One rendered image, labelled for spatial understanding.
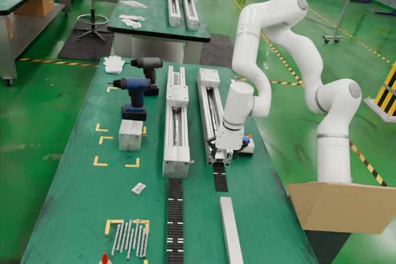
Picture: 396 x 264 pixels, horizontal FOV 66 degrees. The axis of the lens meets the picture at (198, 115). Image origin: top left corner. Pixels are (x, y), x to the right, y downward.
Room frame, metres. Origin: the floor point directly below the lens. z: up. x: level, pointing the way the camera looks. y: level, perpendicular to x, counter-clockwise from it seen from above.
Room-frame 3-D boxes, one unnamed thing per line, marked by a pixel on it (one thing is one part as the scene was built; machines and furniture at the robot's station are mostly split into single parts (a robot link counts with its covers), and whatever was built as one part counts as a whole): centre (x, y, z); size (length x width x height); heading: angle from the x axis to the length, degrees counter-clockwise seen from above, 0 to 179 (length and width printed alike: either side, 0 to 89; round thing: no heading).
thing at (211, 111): (1.41, -0.06, 0.82); 0.80 x 0.10 x 0.09; 9
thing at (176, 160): (0.95, 0.04, 0.83); 0.12 x 0.09 x 0.10; 99
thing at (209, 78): (1.66, -0.02, 0.87); 0.16 x 0.11 x 0.07; 9
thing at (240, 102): (0.97, -0.14, 1.14); 0.09 x 0.08 x 0.13; 90
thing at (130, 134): (1.06, 0.26, 0.83); 0.11 x 0.10 x 0.10; 99
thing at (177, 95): (1.38, 0.12, 0.87); 0.16 x 0.11 x 0.07; 9
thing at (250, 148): (1.16, -0.23, 0.81); 0.10 x 0.08 x 0.06; 99
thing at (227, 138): (0.97, -0.13, 1.00); 0.10 x 0.07 x 0.11; 99
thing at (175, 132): (1.38, 0.12, 0.82); 0.80 x 0.10 x 0.09; 9
